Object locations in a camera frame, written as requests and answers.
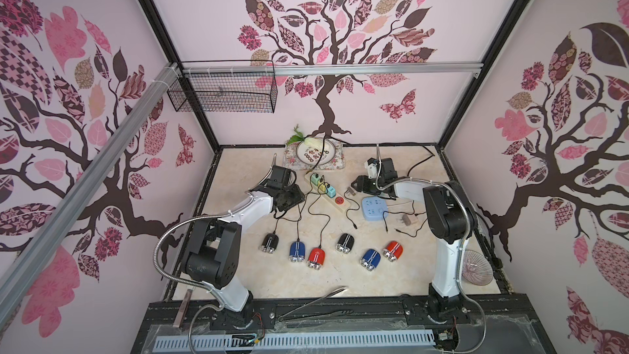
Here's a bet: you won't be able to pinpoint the black cable of black shaver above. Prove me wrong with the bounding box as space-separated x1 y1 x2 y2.
343 194 364 243

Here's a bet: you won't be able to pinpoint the black shaver charging cable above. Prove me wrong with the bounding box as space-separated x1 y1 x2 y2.
381 209 429 239

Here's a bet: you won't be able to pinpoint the blue electric shaver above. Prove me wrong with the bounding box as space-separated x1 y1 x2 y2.
360 248 381 271
288 240 306 262

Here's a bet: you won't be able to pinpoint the red electric shaver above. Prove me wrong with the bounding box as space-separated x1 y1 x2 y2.
306 247 326 270
383 240 404 262

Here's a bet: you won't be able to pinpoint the black electric shaver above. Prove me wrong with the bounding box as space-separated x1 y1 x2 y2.
335 233 355 254
260 233 279 254

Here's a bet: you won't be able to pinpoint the teal USB charger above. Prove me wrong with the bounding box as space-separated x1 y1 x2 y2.
326 186 337 198

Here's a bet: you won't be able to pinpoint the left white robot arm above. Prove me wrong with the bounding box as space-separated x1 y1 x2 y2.
183 166 305 312

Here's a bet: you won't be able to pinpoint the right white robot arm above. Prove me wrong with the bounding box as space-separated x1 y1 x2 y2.
352 158 477 298

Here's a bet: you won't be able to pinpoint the blue square power cube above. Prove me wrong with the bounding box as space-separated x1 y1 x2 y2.
360 197 388 222

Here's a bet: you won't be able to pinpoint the floral rectangular tray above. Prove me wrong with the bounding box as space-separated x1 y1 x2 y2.
283 139 346 170

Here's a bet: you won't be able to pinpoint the yellow USB charger on strip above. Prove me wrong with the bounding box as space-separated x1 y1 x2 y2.
317 182 329 193

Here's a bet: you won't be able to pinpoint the white plate with red print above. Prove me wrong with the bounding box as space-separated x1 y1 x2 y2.
296 139 337 166

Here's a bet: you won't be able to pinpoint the beige power strip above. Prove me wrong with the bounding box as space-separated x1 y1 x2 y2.
304 172 352 213

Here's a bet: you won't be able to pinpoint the green leaf sprig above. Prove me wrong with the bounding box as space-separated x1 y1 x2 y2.
285 125 306 146

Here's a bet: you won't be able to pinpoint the pale green vegetable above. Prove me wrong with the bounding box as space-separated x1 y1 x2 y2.
303 138 324 150

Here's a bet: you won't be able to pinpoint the metal tongs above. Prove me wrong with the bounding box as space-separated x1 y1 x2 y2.
277 286 348 321

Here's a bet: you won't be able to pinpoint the thick black power cable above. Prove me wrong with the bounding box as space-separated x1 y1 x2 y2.
405 145 438 178

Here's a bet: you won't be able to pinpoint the thin black strip cable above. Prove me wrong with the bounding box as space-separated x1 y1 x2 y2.
302 137 438 179

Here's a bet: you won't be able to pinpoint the black wire basket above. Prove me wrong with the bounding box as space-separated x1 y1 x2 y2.
168 59 278 113

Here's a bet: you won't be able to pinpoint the aluminium rail back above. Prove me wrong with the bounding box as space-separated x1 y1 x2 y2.
183 62 483 76

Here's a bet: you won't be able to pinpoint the aluminium rail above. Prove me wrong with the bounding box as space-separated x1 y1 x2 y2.
1 63 180 326
183 62 483 76

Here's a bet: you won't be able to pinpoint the white slotted cable duct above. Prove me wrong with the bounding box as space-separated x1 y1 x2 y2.
143 329 436 353

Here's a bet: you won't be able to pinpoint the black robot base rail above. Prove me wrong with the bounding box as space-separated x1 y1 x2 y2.
131 294 555 353

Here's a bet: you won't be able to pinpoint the aluminium rail left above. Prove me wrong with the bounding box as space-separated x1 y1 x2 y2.
1 63 180 326

